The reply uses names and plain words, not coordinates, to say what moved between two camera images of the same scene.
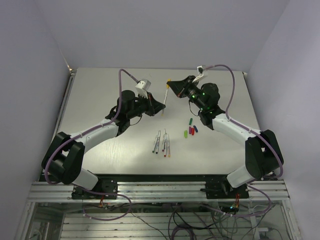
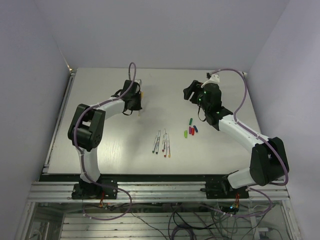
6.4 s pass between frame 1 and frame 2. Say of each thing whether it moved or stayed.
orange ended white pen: stayed
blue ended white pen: stayed
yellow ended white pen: moved
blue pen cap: stayed
